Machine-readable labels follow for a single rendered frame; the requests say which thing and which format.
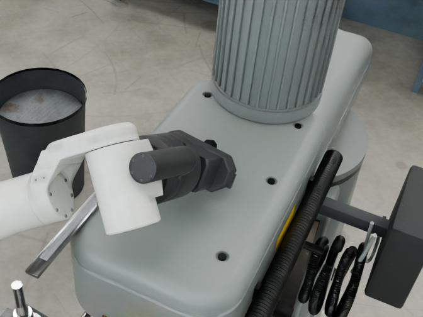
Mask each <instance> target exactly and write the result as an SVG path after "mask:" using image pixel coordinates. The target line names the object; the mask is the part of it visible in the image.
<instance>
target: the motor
mask: <svg viewBox="0 0 423 317"><path fill-rule="evenodd" d="M344 3H345V0H219V5H218V18H217V29H216V36H215V48H214V55H213V67H212V72H211V83H210V87H211V91H212V94H213V96H214V97H215V99H216V100H217V101H218V102H219V103H220V104H221V105H222V106H223V107H224V108H225V109H227V110H228V111H230V112H231V113H233V114H235V115H237V116H239V117H241V118H244V119H246V120H250V121H255V122H258V123H266V124H283V123H291V122H294V121H298V120H301V119H303V118H306V117H307V116H309V115H310V114H312V113H313V112H314V111H315V110H316V109H317V107H318V106H319V104H320V100H321V97H322V92H323V88H324V83H325V78H326V75H327V71H328V68H329V63H330V59H331V56H332V51H333V48H334V43H335V40H336V36H337V31H338V28H339V23H340V20H341V16H342V11H343V8H344Z"/></svg>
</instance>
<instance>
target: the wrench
mask: <svg viewBox="0 0 423 317"><path fill-rule="evenodd" d="M98 207H99V206H98V202H97V199H96V194H95V191H94V192H93V193H92V194H91V195H90V196H89V198H88V199H87V200H86V201H85V202H84V204H83V205H82V206H81V207H80V208H79V209H78V210H77V211H76V213H75V214H74V215H73V216H72V218H71V219H70V220H69V221H68V222H67V223H66V224H65V225H64V226H63V228H62V229H61V230H60V231H59V232H58V233H57V234H56V235H55V236H54V238H53V239H52V240H51V241H50V243H49V244H48V245H47V246H46V247H45V248H44V249H43V250H42V252H41V253H40V254H39V255H38V256H37V258H36V259H35V260H34V261H33V262H32V263H31V264H30V265H29V266H28V268H27V269H26V270H25V273H26V274H28V275H30V276H32V277H35V278H37V279H38V278H39V277H40V276H41V275H42V274H43V273H44V272H45V270H46V269H47V268H48V266H49V265H50V264H51V263H52V262H53V261H54V260H55V258H56V257H57V256H58V255H59V253H60V252H61V251H62V250H63V249H64V248H65V246H66V245H67V244H68V243H69V242H70V241H71V240H72V238H73V237H74V236H75V234H76V233H77V232H78V231H79V230H80V229H81V228H82V226H83V225H84V224H85V222H86V221H87V220H88V219H89V218H90V217H91V216H92V214H93V213H94V212H95V211H96V210H97V209H98Z"/></svg>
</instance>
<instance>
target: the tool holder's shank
mask: <svg viewBox="0 0 423 317"><path fill-rule="evenodd" d="M11 287H12V290H13V296H14V301H15V305H16V308H15V312H16V314H17V315H18V316H25V315H26V314H27V313H28V312H29V307H28V305H27V303H26V300H25V294H24V290H23V285H22V283H21V281H14V282H13V283H12V285H11Z"/></svg>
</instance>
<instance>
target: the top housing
mask: <svg viewBox="0 0 423 317"><path fill-rule="evenodd" d="M210 83H211V79H208V80H203V81H199V82H197V83H196V84H194V85H193V86H192V87H191V88H190V89H189V90H188V92H187V93H186V94H185V95H184V96H183V97H182V98H181V99H180V101H179V102H178V103H177V104H176V105H175V107H173V108H172V110H171V111H170V112H169V113H168V115H167V116H166V117H165V118H164V119H163V120H162V121H161V122H160V123H159V125H158V126H157V127H156V128H155V130H154V131H153V132H152V133H151V134H158V133H168V132H170V131H173V130H182V131H184V132H185V133H187V134H189V135H191V136H193V137H195V138H197V139H199V140H201V141H203V142H204V141H205V140H214V141H215V142H216V144H217V149H219V150H221V151H223V152H225V153H227V154H229V155H231V156H232V158H233V161H234V164H235V167H236V169H237V170H236V173H235V174H237V175H236V177H235V180H234V183H233V185H232V188H230V189H229V188H227V187H226V188H223V189H221V190H218V191H215V192H209V191H207V190H206V189H205V190H202V191H198V192H190V193H188V194H187V195H185V196H183V197H179V198H176V199H173V200H170V201H166V202H164V203H160V204H158V205H157V207H158V209H159V214H160V217H161V220H160V221H159V222H156V223H155V224H151V225H147V226H145V228H137V229H134V230H130V231H129V232H127V233H125V232H123V233H118V234H117V235H107V234H106V232H105V229H104V224H103V220H102V217H101V213H100V210H99V207H98V209H97V210H96V211H95V212H94V213H93V214H92V216H91V217H90V218H89V219H88V220H87V221H86V222H85V224H84V225H83V226H82V228H81V229H80V230H79V231H78V232H77V233H76V234H75V236H74V237H73V238H72V240H71V241H70V248H71V255H72V266H73V273H74V284H75V290H76V296H77V299H78V301H79V304H80V305H81V307H82V308H83V310H85V312H86V313H87V314H89V315H91V316H92V317H102V315H104V316H107V317H244V316H245V314H246V312H247V310H248V308H249V306H250V304H251V302H252V296H253V293H254V288H255V286H256V284H257V282H260V283H261V282H262V280H263V277H264V275H265V274H266V271H267V270H268V268H269V266H270V263H271V261H272V260H273V257H274V255H275V254H276V252H277V249H278V247H279V245H280V244H281V242H282V239H283V237H284V236H285V233H286V231H287V229H288V227H289V225H290V223H291V221H292V219H293V217H294V215H295V213H296V211H297V209H298V207H299V205H300V203H301V201H302V199H303V197H304V195H305V193H306V189H307V184H308V180H309V178H310V176H314V173H315V169H316V166H317V162H318V159H319V155H320V150H321V148H322V143H323V140H324V136H325V127H324V124H323V122H322V120H321V119H320V118H319V117H318V116H317V115H316V114H314V113H312V114H310V115H309V116H307V117H306V118H303V119H301V120H298V121H294V122H291V123H283V124H266V123H258V122H255V121H250V120H246V119H244V118H241V117H239V116H237V115H235V114H233V113H231V112H230V111H228V110H227V109H225V108H224V107H223V106H222V105H221V104H220V103H219V102H218V101H217V100H216V99H215V97H214V96H213V94H212V90H211V87H210Z"/></svg>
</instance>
